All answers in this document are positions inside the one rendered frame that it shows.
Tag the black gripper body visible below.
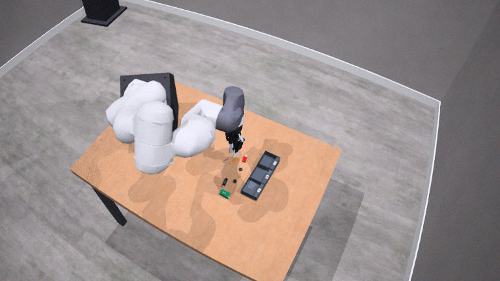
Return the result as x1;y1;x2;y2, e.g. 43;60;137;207
232;124;243;138

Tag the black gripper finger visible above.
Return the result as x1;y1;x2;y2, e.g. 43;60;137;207
231;133;245;157
225;133;233;153

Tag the grey rack of bins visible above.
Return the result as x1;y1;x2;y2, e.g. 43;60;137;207
241;151;280;200

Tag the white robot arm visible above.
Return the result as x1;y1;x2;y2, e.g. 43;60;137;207
105;79;245;174

